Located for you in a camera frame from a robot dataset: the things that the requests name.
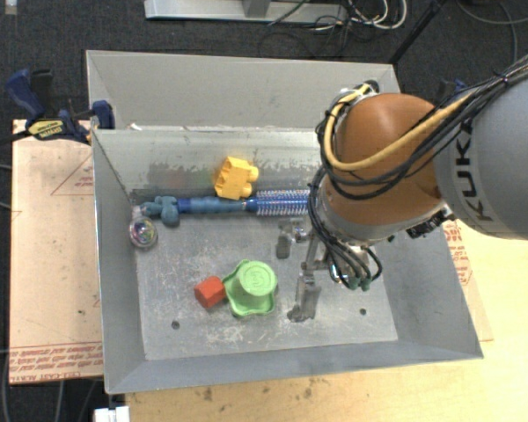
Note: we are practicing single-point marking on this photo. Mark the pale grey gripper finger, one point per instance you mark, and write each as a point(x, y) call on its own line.
point(284, 244)
point(307, 297)

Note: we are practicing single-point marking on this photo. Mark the green flower-shaped cup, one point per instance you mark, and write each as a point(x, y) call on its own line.
point(253, 288)

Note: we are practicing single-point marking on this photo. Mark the grey metal bin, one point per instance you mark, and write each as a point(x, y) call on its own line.
point(246, 336)

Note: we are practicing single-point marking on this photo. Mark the yellow toy building block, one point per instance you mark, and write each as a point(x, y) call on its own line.
point(234, 178)

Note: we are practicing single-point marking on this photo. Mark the red cube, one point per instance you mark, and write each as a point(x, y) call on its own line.
point(209, 292)

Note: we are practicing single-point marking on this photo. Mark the blue bottle brush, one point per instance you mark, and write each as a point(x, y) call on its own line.
point(202, 205)

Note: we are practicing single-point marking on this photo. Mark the clear glass ball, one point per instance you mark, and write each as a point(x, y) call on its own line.
point(143, 232)

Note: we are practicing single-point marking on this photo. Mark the brown cardboard board red print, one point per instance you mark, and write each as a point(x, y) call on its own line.
point(53, 244)

